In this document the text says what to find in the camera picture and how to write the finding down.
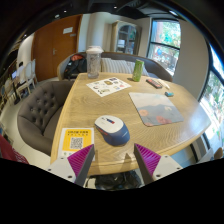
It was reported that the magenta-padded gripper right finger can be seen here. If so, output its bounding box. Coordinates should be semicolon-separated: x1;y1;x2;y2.
133;143;184;186

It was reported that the red fabric item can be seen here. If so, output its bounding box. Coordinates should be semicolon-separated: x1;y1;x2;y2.
0;134;29;165

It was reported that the grey curved sofa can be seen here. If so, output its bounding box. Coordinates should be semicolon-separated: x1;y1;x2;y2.
57;51;174;83

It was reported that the green drink can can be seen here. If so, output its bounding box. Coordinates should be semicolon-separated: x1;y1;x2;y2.
131;58;145;83

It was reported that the grey tufted armchair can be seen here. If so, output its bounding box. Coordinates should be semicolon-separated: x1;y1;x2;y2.
17;79;76;156

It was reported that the small white tube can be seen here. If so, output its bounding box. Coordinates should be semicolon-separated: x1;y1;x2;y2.
159;79;171;90

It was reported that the brown wooden door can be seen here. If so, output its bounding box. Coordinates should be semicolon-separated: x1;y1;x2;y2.
33;14;83;82

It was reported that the yellow code card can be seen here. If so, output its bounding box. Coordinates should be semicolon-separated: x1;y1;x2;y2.
57;127;96;162

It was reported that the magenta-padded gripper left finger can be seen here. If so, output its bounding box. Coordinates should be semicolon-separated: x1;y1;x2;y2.
46;143;96;188

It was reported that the flat black and red box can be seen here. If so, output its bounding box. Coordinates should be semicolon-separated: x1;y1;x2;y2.
145;78;164;90

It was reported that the white sticker sheet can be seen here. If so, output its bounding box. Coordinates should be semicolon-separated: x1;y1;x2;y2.
86;76;132;98

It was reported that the pale sky-print mouse pad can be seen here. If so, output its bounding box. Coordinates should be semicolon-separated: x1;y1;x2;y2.
128;91;185;128

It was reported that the black and orange backpack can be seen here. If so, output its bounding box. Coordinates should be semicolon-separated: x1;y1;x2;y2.
63;53;88;80

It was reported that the white and blue computer mouse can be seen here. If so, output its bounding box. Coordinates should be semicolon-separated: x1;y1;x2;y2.
94;114;131;147

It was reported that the striped beige cushion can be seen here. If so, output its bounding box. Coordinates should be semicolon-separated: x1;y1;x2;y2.
142;64;151;77
100;57;121;74
114;59;135;75

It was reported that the black-framed window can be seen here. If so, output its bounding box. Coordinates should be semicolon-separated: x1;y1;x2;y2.
146;19;183;76
199;46;224;148

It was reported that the dark bag under table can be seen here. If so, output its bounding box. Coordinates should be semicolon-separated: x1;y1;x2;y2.
87;169;144;191

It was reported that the glass-door cabinet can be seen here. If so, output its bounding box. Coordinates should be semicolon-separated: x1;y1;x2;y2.
111;20;143;56

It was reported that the clear shaker bottle white lid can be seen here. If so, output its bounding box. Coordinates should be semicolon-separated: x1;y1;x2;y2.
85;45;104;80

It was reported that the group of white chairs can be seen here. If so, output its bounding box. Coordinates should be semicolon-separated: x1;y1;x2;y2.
13;59;38;98

